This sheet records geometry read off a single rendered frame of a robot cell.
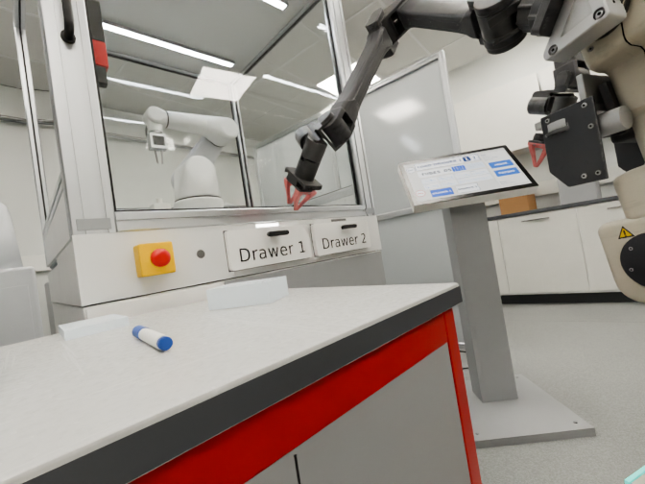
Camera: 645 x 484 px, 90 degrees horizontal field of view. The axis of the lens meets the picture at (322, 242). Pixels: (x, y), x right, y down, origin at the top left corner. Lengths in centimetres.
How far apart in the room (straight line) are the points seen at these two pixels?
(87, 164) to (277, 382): 69
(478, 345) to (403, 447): 129
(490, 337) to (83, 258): 153
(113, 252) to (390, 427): 65
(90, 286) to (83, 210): 16
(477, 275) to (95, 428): 152
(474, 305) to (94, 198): 146
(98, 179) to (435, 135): 211
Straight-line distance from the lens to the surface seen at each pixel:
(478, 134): 412
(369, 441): 37
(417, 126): 257
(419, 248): 250
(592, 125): 83
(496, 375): 175
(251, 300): 58
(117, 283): 82
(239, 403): 25
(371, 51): 102
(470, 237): 161
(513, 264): 365
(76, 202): 83
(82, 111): 90
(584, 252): 363
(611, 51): 84
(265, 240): 95
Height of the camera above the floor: 84
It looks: 1 degrees up
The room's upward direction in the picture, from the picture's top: 9 degrees counter-clockwise
